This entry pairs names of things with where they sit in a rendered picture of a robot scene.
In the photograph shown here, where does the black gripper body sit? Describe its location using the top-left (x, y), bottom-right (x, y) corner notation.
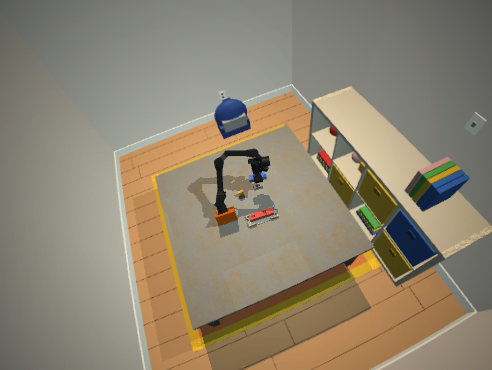
top-left (252, 166), bottom-right (263, 183)

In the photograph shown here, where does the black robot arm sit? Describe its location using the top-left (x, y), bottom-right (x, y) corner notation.
top-left (214, 148), bottom-right (270, 215)

